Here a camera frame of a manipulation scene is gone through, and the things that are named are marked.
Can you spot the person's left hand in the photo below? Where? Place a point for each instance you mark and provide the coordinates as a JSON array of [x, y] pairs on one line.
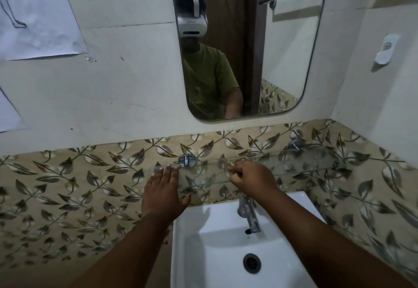
[[162, 193]]

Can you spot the person's right hand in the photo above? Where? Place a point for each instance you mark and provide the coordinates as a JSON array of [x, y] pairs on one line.
[[256, 178]]

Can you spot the person's left thumb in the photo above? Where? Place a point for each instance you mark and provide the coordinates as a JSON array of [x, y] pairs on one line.
[[185, 201]]

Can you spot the person's left middle finger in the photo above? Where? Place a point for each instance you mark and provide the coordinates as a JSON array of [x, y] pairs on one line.
[[169, 174]]

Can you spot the person's left little finger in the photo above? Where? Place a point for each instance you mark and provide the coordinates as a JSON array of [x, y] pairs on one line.
[[152, 180]]

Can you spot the person's right fingers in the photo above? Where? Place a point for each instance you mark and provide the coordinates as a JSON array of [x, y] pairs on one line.
[[235, 173]]

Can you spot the person's right forearm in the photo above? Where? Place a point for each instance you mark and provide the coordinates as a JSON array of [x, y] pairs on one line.
[[326, 242]]

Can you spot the person's left forearm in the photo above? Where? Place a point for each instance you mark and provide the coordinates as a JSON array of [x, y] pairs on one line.
[[130, 252]]

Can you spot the chrome basin faucet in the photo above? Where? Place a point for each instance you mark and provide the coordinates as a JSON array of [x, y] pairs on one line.
[[250, 217]]

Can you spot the white ceramic sink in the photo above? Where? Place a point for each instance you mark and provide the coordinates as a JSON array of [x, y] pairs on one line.
[[212, 248]]

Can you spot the metal sink drain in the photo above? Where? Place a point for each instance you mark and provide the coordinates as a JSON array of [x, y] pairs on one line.
[[252, 263]]

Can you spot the small white paper sheet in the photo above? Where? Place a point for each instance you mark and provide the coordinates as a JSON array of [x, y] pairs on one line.
[[8, 115]]

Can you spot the large white paper sheet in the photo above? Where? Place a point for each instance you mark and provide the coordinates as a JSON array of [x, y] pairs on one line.
[[39, 13]]

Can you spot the chrome shelf bracket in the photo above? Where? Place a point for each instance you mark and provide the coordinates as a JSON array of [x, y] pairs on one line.
[[296, 144], [186, 160]]

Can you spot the clear glass wall shelf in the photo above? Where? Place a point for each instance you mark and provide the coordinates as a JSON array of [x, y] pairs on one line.
[[294, 163]]

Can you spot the rounded wall mirror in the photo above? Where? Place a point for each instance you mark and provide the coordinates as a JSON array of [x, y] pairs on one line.
[[280, 53]]

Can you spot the white plastic wall holder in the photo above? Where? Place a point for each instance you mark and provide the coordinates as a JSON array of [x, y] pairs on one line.
[[387, 49]]

